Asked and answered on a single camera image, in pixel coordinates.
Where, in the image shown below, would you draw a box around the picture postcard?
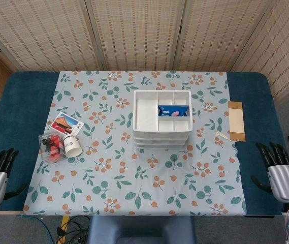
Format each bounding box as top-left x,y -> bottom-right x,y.
49,111 -> 85,136

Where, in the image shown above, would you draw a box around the brown cardboard piece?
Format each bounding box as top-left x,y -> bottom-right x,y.
227,101 -> 246,142

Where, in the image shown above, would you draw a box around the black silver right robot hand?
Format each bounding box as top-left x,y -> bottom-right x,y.
250,141 -> 289,204

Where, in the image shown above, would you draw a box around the blue Oreo cookie packet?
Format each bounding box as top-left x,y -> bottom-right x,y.
157,104 -> 190,118

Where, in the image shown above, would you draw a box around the clear box with red items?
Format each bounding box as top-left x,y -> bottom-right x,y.
38,130 -> 69,163

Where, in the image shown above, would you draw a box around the clear plastic storage box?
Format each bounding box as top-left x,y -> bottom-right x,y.
134,131 -> 188,142

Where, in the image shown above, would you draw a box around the blue chair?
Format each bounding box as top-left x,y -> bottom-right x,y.
87,216 -> 196,244

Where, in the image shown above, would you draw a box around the pale wrapped stick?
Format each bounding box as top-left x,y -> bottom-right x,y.
215,132 -> 233,141

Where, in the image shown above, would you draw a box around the woven folding screen panel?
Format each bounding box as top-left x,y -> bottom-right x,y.
232,0 -> 289,101
174,0 -> 272,72
0,0 -> 102,72
85,0 -> 188,72

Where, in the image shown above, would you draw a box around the white paper cup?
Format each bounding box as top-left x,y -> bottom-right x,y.
62,134 -> 84,158

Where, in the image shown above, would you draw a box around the white plastic drawer organizer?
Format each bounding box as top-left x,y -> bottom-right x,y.
133,89 -> 194,150

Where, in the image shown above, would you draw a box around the blue table cover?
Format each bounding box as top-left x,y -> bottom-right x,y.
0,71 -> 288,217

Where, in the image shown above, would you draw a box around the floral leaf print tablecloth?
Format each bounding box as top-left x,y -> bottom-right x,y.
23,71 -> 248,217

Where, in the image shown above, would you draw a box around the blue floor cable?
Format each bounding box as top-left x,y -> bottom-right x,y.
16,215 -> 58,244

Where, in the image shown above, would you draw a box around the black floor cables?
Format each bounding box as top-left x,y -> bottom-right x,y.
56,216 -> 92,244

